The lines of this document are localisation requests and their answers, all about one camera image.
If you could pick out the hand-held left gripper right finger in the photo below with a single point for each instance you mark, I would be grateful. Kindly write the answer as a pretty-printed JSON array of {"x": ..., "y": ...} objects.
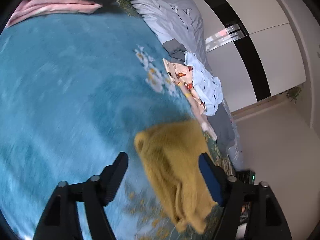
[{"x": 212, "y": 180}]

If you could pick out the pink garment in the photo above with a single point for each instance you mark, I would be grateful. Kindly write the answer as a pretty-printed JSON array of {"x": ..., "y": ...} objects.
[{"x": 50, "y": 6}]

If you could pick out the light blue floral duvet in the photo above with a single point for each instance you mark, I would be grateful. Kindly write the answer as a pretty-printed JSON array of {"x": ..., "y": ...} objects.
[{"x": 170, "y": 12}]

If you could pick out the green plant wall decal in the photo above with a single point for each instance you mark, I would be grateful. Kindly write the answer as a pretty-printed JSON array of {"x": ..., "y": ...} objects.
[{"x": 294, "y": 94}]

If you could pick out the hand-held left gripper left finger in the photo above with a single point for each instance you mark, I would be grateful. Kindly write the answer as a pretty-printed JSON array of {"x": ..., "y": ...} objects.
[{"x": 113, "y": 180}]

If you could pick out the teal floral blanket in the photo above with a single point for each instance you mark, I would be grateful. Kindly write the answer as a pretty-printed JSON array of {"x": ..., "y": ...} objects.
[{"x": 62, "y": 92}]

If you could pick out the light blue shirt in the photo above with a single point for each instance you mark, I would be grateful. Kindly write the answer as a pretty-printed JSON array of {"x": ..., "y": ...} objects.
[{"x": 207, "y": 87}]

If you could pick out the mustard knitted sweater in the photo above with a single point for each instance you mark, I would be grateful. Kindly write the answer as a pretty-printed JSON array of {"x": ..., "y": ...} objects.
[{"x": 175, "y": 160}]

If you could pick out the white and black wardrobe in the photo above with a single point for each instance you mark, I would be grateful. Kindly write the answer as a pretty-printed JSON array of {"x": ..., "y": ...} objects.
[{"x": 275, "y": 62}]

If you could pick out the grey cloth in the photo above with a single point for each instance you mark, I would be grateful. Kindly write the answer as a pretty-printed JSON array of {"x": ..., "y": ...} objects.
[{"x": 175, "y": 52}]

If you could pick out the grey-blue sweatshirt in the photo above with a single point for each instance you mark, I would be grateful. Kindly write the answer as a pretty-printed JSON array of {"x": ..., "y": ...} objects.
[{"x": 222, "y": 127}]

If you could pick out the cream cartoon print cloth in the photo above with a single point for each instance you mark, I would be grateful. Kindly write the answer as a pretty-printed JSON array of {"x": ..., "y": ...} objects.
[{"x": 180, "y": 71}]

